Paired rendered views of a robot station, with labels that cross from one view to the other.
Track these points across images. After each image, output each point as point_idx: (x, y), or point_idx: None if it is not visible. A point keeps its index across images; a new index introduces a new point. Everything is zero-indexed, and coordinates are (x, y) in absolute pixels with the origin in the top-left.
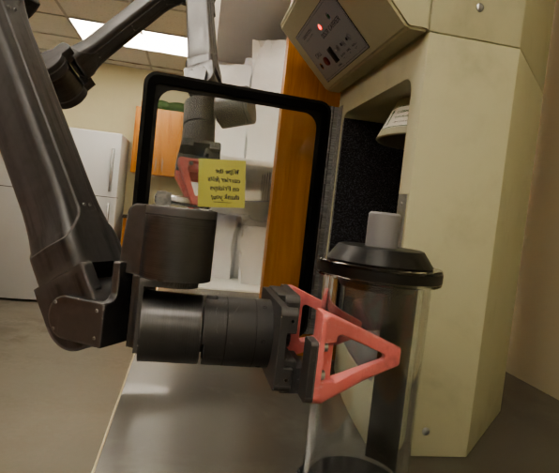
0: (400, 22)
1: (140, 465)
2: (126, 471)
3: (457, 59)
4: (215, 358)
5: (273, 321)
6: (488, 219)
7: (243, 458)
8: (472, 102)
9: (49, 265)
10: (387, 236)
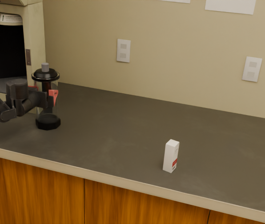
0: (21, 4)
1: (5, 142)
2: (5, 144)
3: (33, 10)
4: (33, 108)
5: (39, 95)
6: (43, 48)
7: (17, 129)
8: (37, 20)
9: None
10: (48, 69)
